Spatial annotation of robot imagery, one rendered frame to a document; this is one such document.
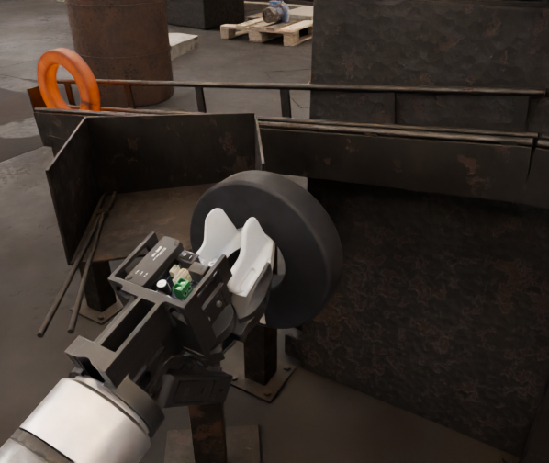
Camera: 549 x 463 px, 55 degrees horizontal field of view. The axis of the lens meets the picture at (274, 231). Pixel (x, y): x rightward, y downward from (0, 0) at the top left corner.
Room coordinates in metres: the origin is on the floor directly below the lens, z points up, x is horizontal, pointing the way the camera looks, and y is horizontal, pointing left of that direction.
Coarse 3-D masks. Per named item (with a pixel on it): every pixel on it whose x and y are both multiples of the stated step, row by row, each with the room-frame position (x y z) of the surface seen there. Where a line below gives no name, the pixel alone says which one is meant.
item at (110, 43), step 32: (64, 0) 3.37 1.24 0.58; (96, 0) 3.15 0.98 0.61; (128, 0) 3.18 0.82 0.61; (160, 0) 3.36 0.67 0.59; (96, 32) 3.15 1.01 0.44; (128, 32) 3.17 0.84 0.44; (160, 32) 3.32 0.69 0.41; (96, 64) 3.16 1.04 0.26; (128, 64) 3.16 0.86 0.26; (160, 64) 3.29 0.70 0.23; (160, 96) 3.27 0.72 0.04
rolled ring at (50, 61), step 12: (60, 48) 1.25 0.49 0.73; (48, 60) 1.24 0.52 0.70; (60, 60) 1.22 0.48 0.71; (72, 60) 1.20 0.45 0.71; (48, 72) 1.26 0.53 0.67; (72, 72) 1.20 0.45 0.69; (84, 72) 1.20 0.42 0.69; (48, 84) 1.26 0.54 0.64; (84, 84) 1.18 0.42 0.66; (96, 84) 1.20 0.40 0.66; (48, 96) 1.26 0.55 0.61; (60, 96) 1.28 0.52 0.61; (84, 96) 1.18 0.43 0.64; (96, 96) 1.19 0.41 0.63; (84, 108) 1.19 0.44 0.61; (96, 108) 1.20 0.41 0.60
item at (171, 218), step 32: (96, 128) 0.78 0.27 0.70; (128, 128) 0.78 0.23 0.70; (160, 128) 0.79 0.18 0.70; (192, 128) 0.79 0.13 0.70; (224, 128) 0.79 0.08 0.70; (256, 128) 0.73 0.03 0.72; (64, 160) 0.64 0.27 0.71; (96, 160) 0.78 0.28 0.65; (128, 160) 0.78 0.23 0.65; (160, 160) 0.79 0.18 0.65; (192, 160) 0.79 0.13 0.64; (224, 160) 0.79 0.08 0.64; (256, 160) 0.75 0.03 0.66; (64, 192) 0.62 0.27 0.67; (96, 192) 0.76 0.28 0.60; (128, 192) 0.78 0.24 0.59; (160, 192) 0.77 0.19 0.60; (192, 192) 0.76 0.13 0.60; (64, 224) 0.59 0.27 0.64; (128, 224) 0.67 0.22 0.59; (160, 224) 0.66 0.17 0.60; (96, 256) 0.59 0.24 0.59; (192, 416) 0.66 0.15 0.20; (192, 448) 0.73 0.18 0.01; (224, 448) 0.66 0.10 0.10; (256, 448) 0.73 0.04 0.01
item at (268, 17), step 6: (282, 0) 5.52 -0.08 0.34; (270, 6) 5.32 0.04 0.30; (276, 6) 5.35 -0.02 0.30; (282, 6) 5.44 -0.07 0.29; (264, 12) 5.33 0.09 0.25; (270, 12) 5.28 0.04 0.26; (276, 12) 5.29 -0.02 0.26; (282, 12) 5.41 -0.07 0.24; (288, 12) 5.33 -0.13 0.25; (264, 18) 5.31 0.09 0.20; (270, 18) 5.28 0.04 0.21; (276, 18) 5.30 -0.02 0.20; (282, 18) 5.44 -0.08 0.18; (288, 18) 5.51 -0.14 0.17
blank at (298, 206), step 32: (224, 192) 0.42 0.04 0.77; (256, 192) 0.41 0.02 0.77; (288, 192) 0.40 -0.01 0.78; (192, 224) 0.44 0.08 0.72; (288, 224) 0.39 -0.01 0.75; (320, 224) 0.39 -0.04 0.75; (288, 256) 0.39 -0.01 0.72; (320, 256) 0.37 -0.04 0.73; (288, 288) 0.39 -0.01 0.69; (320, 288) 0.37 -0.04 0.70; (288, 320) 0.39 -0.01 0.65
